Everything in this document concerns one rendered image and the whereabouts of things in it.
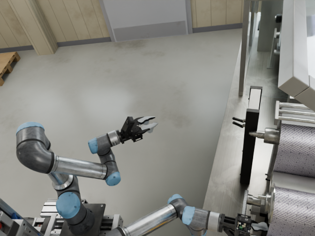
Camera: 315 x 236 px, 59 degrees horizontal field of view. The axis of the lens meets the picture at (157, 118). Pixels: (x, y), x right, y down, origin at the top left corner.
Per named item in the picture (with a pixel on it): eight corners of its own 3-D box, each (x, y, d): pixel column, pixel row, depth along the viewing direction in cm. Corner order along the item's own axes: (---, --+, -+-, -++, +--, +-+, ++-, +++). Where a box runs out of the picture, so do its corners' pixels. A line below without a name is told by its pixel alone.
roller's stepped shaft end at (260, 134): (249, 132, 117) (249, 127, 115) (264, 134, 115) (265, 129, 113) (248, 138, 115) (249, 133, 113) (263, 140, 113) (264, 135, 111)
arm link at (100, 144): (91, 147, 146) (85, 137, 140) (110, 140, 147) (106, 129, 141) (93, 158, 140) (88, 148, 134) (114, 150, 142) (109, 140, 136)
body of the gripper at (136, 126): (139, 128, 150) (118, 136, 148) (136, 118, 143) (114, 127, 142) (144, 138, 145) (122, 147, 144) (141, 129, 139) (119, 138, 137)
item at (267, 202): (264, 200, 107) (266, 187, 103) (269, 202, 107) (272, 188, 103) (263, 216, 102) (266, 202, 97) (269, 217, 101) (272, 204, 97)
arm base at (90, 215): (65, 234, 152) (57, 227, 145) (73, 209, 162) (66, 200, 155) (91, 235, 149) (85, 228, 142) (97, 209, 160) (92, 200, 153)
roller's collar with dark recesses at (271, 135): (264, 134, 117) (266, 124, 113) (279, 136, 115) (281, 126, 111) (263, 145, 113) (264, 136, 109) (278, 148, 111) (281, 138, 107)
